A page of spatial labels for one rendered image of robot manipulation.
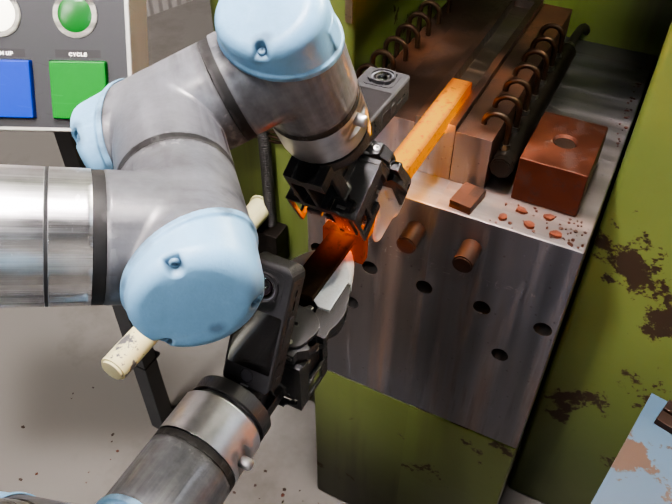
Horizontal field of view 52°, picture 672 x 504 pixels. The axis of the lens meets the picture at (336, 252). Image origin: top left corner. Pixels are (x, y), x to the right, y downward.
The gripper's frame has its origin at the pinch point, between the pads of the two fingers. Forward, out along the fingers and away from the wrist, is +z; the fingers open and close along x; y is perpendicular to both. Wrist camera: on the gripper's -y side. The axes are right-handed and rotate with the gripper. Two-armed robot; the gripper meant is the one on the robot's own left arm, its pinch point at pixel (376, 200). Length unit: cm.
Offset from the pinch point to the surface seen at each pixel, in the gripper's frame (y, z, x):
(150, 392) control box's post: 34, 77, -56
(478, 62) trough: -31.7, 19.4, -0.7
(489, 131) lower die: -16.9, 10.5, 6.5
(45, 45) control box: -5.2, -3.3, -49.1
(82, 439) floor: 51, 86, -72
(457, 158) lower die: -13.3, 12.9, 3.5
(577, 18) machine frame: -55, 36, 8
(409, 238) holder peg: -1.4, 14.3, 1.4
